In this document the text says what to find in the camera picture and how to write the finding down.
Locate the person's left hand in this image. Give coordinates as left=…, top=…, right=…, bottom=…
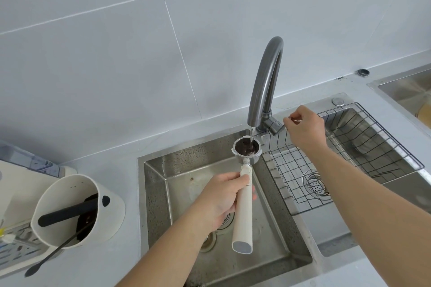
left=192, top=171, right=258, bottom=234

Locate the person's right hand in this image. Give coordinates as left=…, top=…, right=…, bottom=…
left=282, top=105, right=329, bottom=158

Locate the cream handled portafilter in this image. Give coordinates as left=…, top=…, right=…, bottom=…
left=231, top=138, right=262, bottom=254

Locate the grey curved faucet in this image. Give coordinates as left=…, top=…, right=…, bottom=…
left=247, top=36, right=287, bottom=136

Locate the cream espresso machine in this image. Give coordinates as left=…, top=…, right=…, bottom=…
left=0, top=139, right=78, bottom=279

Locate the person's left forearm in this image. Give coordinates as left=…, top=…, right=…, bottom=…
left=114, top=209, right=216, bottom=287

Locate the person's right forearm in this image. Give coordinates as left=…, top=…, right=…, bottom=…
left=303, top=143, right=431, bottom=287

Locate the steel sink drain strainer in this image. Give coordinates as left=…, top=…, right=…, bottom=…
left=215, top=211, right=236, bottom=230

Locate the stainless steel double sink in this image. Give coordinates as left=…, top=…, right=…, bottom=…
left=137, top=92, right=431, bottom=287

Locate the steel basin drain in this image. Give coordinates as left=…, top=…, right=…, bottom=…
left=302, top=170, right=332, bottom=198

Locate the separate stainless steel sink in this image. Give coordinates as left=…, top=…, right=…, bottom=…
left=367, top=63, right=431, bottom=129

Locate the cream knock box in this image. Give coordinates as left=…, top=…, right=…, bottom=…
left=30, top=174, right=126, bottom=249

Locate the pale yellow bowl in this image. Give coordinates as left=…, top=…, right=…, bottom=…
left=416, top=101, right=431, bottom=121

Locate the thin black brush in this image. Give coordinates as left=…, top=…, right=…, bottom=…
left=24, top=219, right=98, bottom=278

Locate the steel wire drying rack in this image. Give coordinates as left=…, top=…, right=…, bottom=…
left=261, top=102, right=426, bottom=216

